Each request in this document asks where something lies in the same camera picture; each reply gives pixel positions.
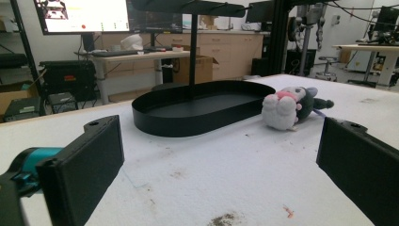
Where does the wooden cabinet row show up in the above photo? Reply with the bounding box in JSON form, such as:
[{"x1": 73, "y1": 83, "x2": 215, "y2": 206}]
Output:
[{"x1": 101, "y1": 29, "x2": 271, "y2": 81}]

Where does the large monitor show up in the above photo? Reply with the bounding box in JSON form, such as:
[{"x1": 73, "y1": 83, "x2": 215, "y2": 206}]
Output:
[{"x1": 33, "y1": 0, "x2": 184, "y2": 36}]

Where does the small black device box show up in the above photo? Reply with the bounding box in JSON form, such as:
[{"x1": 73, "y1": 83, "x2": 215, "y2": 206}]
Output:
[{"x1": 47, "y1": 91, "x2": 79, "y2": 114}]

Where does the black metal shelf rack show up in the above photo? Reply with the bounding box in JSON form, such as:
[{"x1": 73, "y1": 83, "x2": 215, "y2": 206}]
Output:
[{"x1": 0, "y1": 0, "x2": 43, "y2": 98}]

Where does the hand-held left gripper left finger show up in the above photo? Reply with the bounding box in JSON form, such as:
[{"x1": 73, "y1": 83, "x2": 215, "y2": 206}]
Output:
[{"x1": 35, "y1": 114, "x2": 125, "y2": 226}]

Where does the dark monitor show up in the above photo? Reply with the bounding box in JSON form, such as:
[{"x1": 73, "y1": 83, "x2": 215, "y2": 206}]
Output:
[{"x1": 245, "y1": 0, "x2": 275, "y2": 24}]

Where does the open cardboard box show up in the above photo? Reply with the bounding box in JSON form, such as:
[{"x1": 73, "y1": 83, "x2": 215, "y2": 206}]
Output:
[{"x1": 0, "y1": 80, "x2": 40, "y2": 117}]

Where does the black keyboard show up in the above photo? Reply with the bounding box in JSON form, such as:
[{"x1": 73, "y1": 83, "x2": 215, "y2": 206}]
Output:
[{"x1": 90, "y1": 49, "x2": 139, "y2": 58}]

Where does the white crumpled cloth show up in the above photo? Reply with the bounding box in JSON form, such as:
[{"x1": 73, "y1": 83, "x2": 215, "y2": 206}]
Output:
[{"x1": 120, "y1": 33, "x2": 144, "y2": 52}]

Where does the white and grey plush toy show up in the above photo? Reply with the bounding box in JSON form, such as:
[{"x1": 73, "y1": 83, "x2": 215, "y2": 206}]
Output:
[{"x1": 262, "y1": 86, "x2": 335, "y2": 132}]

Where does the light wooden desk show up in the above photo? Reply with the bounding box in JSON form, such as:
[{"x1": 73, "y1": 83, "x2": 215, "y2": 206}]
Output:
[{"x1": 74, "y1": 48, "x2": 192, "y2": 105}]

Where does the black equipment case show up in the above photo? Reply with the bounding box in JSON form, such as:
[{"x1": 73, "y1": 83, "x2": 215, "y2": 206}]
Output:
[{"x1": 39, "y1": 59, "x2": 98, "y2": 102}]

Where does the metal stool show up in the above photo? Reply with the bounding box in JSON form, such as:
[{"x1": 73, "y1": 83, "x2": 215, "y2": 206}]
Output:
[{"x1": 314, "y1": 56, "x2": 339, "y2": 82}]

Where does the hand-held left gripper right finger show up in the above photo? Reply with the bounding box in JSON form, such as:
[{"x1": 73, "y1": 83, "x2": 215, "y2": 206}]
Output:
[{"x1": 315, "y1": 117, "x2": 399, "y2": 226}]

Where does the black two-tier tray stand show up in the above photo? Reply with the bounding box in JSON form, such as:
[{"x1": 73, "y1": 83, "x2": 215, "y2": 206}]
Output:
[{"x1": 130, "y1": 0, "x2": 277, "y2": 138}]

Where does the black metal frame post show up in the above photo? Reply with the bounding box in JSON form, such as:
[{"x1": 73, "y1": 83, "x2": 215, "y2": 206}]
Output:
[{"x1": 270, "y1": 0, "x2": 299, "y2": 76}]

